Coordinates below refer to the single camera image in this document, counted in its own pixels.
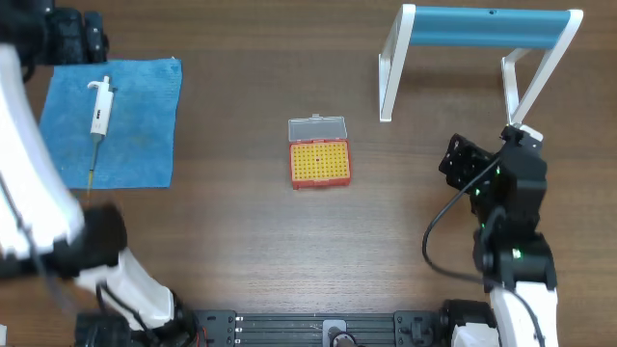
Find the white pipette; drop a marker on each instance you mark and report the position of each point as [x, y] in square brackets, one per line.
[102, 111]

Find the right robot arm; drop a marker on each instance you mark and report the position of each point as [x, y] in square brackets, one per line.
[518, 202]

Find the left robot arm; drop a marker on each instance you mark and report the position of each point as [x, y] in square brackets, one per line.
[29, 159]

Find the red and yellow tip box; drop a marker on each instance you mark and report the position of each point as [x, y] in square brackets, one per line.
[320, 161]

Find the blue cloth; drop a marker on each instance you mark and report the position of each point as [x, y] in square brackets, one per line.
[140, 123]

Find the white and blue stand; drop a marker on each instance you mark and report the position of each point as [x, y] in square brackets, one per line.
[487, 26]

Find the mounting rail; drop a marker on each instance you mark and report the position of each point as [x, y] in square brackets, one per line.
[289, 330]

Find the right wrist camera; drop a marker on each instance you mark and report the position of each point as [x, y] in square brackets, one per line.
[531, 132]

